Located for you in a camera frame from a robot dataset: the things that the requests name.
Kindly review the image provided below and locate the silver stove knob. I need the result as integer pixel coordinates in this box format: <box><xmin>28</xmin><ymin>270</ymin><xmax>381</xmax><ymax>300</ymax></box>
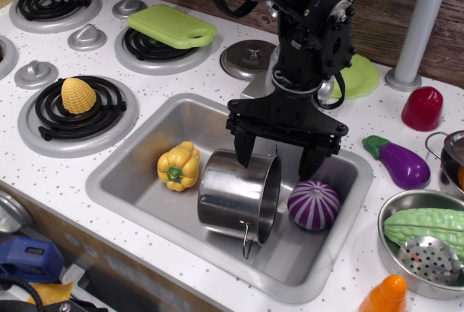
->
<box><xmin>14</xmin><ymin>60</ymin><xmax>58</xmax><ymax>90</ymax></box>
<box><xmin>67</xmin><ymin>24</ymin><xmax>107</xmax><ymax>52</ymax></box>
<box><xmin>112</xmin><ymin>0</ymin><xmax>147</xmax><ymax>20</ymax></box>

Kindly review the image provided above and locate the black cable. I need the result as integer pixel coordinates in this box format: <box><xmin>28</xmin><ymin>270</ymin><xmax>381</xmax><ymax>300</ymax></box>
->
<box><xmin>0</xmin><ymin>274</ymin><xmax>45</xmax><ymax>312</ymax></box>

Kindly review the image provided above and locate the silver stove knob front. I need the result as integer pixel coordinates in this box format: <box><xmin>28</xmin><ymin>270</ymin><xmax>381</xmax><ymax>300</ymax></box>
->
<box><xmin>14</xmin><ymin>60</ymin><xmax>58</xmax><ymax>90</ymax></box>

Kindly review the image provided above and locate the far left stove burner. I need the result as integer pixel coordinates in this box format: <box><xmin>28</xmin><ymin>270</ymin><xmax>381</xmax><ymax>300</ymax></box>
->
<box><xmin>0</xmin><ymin>36</ymin><xmax>18</xmax><ymax>80</ymax></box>

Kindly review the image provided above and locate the yellow toy corn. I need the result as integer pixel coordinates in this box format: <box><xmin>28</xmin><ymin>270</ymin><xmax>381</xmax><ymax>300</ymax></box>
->
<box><xmin>61</xmin><ymin>78</ymin><xmax>96</xmax><ymax>115</ymax></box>

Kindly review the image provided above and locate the light green plastic plate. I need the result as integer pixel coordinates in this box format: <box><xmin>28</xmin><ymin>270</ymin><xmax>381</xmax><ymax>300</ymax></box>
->
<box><xmin>341</xmin><ymin>54</ymin><xmax>380</xmax><ymax>99</ymax></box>

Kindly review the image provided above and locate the silver oven knob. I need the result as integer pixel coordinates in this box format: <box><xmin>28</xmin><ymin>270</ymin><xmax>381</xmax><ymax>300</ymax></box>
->
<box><xmin>1</xmin><ymin>190</ymin><xmax>34</xmax><ymax>234</ymax></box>

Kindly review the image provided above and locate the purple toy eggplant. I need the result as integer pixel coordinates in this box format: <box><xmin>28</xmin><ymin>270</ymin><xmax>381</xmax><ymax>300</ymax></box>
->
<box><xmin>362</xmin><ymin>135</ymin><xmax>431</xmax><ymax>190</ymax></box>

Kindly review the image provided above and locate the back left stove burner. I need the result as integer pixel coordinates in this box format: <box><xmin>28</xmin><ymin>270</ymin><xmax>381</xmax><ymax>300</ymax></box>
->
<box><xmin>9</xmin><ymin>0</ymin><xmax>102</xmax><ymax>34</ymax></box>

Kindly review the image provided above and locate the silver pot lid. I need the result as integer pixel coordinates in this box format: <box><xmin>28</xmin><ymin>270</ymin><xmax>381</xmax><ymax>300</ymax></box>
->
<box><xmin>220</xmin><ymin>40</ymin><xmax>276</xmax><ymax>81</ymax></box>

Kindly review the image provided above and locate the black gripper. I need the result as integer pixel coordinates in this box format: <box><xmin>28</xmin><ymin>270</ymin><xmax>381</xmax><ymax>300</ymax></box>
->
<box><xmin>226</xmin><ymin>89</ymin><xmax>349</xmax><ymax>181</ymax></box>

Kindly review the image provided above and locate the silver stove knob middle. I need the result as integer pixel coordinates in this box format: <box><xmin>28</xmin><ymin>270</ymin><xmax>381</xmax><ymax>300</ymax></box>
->
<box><xmin>67</xmin><ymin>24</ymin><xmax>107</xmax><ymax>52</ymax></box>

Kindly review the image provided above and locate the small steel pot right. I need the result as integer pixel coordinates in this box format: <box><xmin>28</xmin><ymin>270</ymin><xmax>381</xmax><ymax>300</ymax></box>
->
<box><xmin>425</xmin><ymin>131</ymin><xmax>463</xmax><ymax>200</ymax></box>

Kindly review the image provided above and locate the front black stove burner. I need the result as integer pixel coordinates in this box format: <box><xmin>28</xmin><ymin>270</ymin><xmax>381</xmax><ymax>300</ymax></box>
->
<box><xmin>18</xmin><ymin>75</ymin><xmax>138</xmax><ymax>158</ymax></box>

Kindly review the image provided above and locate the purple striped toy onion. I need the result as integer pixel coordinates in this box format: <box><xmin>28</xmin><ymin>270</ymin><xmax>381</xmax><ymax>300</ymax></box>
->
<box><xmin>287</xmin><ymin>181</ymin><xmax>341</xmax><ymax>231</ymax></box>

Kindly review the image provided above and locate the stainless steel pot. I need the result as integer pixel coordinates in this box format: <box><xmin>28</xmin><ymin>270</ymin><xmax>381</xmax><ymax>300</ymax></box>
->
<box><xmin>197</xmin><ymin>146</ymin><xmax>281</xmax><ymax>260</ymax></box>

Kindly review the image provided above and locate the stainless steel sink basin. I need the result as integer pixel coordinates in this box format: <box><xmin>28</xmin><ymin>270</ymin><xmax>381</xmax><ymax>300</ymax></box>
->
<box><xmin>86</xmin><ymin>94</ymin><xmax>373</xmax><ymax>304</ymax></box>

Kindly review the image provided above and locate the stainless steel bowl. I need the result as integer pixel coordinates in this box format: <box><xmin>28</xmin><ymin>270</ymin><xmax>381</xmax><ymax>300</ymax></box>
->
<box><xmin>378</xmin><ymin>189</ymin><xmax>463</xmax><ymax>300</ymax></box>

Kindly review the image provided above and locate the orange toy carrot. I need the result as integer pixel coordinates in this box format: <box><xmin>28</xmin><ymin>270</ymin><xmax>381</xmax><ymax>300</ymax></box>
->
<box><xmin>358</xmin><ymin>275</ymin><xmax>407</xmax><ymax>312</ymax></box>

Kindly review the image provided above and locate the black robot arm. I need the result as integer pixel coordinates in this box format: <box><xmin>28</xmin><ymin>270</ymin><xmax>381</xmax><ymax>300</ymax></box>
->
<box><xmin>213</xmin><ymin>0</ymin><xmax>356</xmax><ymax>181</ymax></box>

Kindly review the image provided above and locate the green plastic cutting board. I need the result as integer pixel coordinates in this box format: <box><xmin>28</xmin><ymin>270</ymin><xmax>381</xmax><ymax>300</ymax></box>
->
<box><xmin>128</xmin><ymin>4</ymin><xmax>217</xmax><ymax>49</ymax></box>

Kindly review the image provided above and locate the middle black stove burner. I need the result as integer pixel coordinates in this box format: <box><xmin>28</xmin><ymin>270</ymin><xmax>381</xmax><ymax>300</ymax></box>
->
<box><xmin>115</xmin><ymin>28</ymin><xmax>212</xmax><ymax>75</ymax></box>

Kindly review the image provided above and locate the green toy bitter melon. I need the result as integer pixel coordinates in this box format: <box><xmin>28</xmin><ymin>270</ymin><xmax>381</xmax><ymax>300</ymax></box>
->
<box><xmin>382</xmin><ymin>208</ymin><xmax>463</xmax><ymax>261</ymax></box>

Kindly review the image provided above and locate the black stove burner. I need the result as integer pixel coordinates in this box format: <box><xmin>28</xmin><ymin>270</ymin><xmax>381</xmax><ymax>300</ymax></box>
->
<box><xmin>115</xmin><ymin>28</ymin><xmax>212</xmax><ymax>75</ymax></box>
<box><xmin>18</xmin><ymin>75</ymin><xmax>138</xmax><ymax>158</ymax></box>

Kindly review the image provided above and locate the grey faucet pole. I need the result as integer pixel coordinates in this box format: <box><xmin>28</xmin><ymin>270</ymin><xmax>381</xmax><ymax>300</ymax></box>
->
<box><xmin>384</xmin><ymin>0</ymin><xmax>443</xmax><ymax>92</ymax></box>

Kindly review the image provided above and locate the silver stove knob back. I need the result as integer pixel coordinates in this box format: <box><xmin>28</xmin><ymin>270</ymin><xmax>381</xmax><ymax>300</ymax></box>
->
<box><xmin>112</xmin><ymin>0</ymin><xmax>147</xmax><ymax>20</ymax></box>

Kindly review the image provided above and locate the blue clamp tool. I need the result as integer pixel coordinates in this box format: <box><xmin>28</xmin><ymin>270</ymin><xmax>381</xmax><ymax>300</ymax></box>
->
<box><xmin>1</xmin><ymin>237</ymin><xmax>65</xmax><ymax>283</ymax></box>

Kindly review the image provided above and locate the yellow toy bell pepper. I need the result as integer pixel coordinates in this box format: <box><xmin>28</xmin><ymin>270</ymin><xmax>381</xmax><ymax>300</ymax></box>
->
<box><xmin>157</xmin><ymin>141</ymin><xmax>202</xmax><ymax>192</ymax></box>

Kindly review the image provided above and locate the perforated metal skimmer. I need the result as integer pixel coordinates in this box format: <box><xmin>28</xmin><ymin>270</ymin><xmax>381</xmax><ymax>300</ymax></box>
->
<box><xmin>397</xmin><ymin>236</ymin><xmax>463</xmax><ymax>286</ymax></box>

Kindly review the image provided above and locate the red toy pepper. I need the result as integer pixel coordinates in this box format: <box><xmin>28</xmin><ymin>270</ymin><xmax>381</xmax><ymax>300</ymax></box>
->
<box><xmin>401</xmin><ymin>86</ymin><xmax>444</xmax><ymax>131</ymax></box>

